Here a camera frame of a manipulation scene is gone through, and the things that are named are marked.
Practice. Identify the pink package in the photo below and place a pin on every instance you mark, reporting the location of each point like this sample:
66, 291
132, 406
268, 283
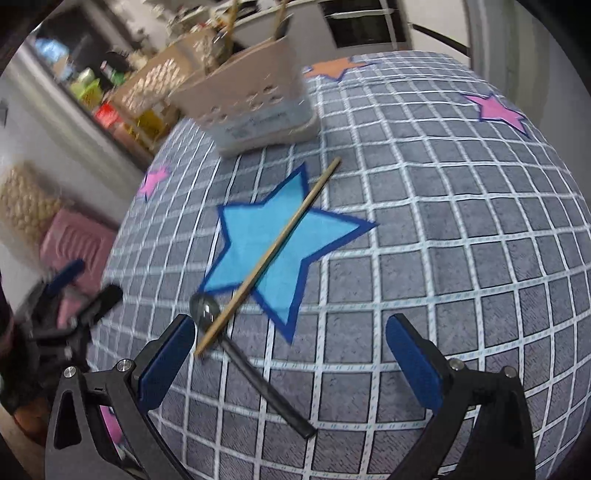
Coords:
73, 236

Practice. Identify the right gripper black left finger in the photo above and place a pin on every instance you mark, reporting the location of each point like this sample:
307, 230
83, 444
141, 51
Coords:
158, 363

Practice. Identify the black built-in oven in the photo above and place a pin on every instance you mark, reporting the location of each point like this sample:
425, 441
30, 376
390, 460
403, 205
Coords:
356, 23

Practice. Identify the wooden chopstick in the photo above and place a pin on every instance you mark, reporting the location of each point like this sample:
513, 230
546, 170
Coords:
230, 29
222, 319
280, 15

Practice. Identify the wooden chopstick in holder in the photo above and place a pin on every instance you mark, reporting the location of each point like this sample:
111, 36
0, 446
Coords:
222, 319

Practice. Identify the small translucent dark spoon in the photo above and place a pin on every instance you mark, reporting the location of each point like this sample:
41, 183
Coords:
203, 309

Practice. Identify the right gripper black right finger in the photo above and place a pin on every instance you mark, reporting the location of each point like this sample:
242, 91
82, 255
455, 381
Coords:
424, 366

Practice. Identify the grey checked star tablecloth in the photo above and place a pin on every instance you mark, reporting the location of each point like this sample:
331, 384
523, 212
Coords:
448, 206

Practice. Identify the beige perforated storage cart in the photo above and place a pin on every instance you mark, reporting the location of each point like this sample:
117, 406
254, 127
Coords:
188, 58

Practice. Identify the bag of round snacks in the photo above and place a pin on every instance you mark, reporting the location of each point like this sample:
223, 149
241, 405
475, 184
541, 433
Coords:
27, 209

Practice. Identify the beige plastic utensil holder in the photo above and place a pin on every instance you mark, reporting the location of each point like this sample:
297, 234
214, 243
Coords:
257, 98

